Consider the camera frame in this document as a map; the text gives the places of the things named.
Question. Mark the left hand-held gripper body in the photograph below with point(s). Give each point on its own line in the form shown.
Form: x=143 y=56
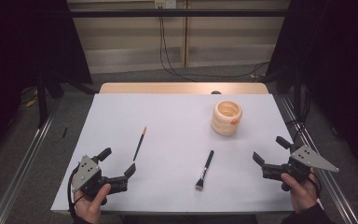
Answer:
x=85 y=174

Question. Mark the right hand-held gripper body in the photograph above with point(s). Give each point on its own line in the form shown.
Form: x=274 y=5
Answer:
x=310 y=159

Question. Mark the black and gold pencil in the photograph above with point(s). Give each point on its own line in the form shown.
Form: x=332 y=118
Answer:
x=139 y=145

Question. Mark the cream ringed cup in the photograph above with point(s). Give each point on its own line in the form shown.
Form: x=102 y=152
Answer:
x=225 y=126

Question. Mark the black makeup brush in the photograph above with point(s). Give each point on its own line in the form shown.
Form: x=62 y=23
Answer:
x=207 y=165

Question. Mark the person's left hand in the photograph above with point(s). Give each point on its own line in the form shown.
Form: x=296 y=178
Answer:
x=90 y=207

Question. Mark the person's right hand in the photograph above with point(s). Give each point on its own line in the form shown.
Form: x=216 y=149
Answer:
x=303 y=194

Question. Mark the white board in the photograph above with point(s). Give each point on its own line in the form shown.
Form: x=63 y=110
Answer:
x=167 y=186

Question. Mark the small black stick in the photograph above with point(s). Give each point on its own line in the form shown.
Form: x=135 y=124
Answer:
x=64 y=132

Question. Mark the black metal stand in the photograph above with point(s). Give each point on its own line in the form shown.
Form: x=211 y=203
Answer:
x=297 y=90
x=42 y=99

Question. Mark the round table grommet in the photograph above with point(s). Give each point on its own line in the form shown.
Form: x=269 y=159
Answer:
x=216 y=92

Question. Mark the black curtain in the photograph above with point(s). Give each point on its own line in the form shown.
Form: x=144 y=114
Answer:
x=21 y=40
x=338 y=62

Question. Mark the metal floor rail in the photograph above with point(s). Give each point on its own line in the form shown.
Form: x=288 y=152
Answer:
x=329 y=183
x=21 y=165

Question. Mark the white wall socket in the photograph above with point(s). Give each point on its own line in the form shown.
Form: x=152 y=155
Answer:
x=165 y=3

